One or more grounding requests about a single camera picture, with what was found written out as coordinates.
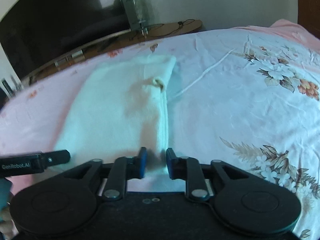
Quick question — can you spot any cream white knitted sweater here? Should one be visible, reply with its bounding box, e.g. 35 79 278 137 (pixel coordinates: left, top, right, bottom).
51 54 176 192

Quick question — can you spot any dark bottle on tray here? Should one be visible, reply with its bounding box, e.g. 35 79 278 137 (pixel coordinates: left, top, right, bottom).
1 75 23 98

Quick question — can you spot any pink floral bed sheet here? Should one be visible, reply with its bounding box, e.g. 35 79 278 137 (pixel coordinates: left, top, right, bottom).
1 28 319 239

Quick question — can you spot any silver set-top box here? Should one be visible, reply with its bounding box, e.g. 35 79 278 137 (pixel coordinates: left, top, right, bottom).
54 49 85 67

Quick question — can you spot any wooden tv stand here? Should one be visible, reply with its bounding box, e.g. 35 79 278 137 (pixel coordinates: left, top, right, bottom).
22 18 202 87

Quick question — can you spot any large black television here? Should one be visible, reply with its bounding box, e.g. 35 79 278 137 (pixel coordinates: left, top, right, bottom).
1 0 130 79

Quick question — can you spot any pink pillow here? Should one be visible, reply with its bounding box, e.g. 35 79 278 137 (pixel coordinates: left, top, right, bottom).
237 19 320 53

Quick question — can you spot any black cable on stand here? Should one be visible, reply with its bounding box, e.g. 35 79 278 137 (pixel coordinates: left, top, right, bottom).
130 18 198 41

